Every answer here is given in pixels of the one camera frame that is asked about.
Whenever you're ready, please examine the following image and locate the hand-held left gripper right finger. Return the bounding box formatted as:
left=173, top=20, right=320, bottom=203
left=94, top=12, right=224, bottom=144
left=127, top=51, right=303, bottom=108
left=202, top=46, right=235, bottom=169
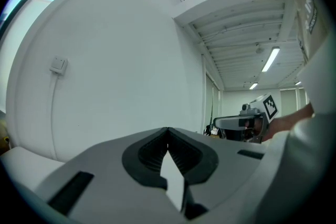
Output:
left=167, top=127, right=269, bottom=224

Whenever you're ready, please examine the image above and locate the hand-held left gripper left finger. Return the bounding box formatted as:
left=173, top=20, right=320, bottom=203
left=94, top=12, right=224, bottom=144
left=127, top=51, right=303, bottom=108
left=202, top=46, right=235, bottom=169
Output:
left=33, top=127, right=185, bottom=224

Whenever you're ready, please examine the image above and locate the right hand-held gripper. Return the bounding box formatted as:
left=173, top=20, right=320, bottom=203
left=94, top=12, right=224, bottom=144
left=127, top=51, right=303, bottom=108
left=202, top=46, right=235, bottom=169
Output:
left=212, top=92, right=279, bottom=144

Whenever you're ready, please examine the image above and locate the person's right forearm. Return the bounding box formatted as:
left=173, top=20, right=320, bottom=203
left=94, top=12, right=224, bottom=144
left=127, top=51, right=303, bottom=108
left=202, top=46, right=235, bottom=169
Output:
left=264, top=102, right=316, bottom=143

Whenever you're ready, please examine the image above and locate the window blind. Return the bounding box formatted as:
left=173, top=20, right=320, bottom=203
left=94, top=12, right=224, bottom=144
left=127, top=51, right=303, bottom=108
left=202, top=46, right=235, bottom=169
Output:
left=280, top=88, right=299, bottom=116

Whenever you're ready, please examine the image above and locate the person's white shirt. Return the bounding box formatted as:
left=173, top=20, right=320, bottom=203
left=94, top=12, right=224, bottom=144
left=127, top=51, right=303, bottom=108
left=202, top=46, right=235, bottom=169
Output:
left=251, top=0, right=336, bottom=224

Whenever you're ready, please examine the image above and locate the white cable conduit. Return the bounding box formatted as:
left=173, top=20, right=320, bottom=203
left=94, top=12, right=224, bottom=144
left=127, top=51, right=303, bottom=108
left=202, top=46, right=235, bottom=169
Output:
left=50, top=73, right=58, bottom=162

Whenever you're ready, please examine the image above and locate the white wall switch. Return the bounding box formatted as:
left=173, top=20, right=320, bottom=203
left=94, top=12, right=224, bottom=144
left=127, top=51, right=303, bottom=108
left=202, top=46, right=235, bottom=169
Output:
left=49, top=56, right=69, bottom=76

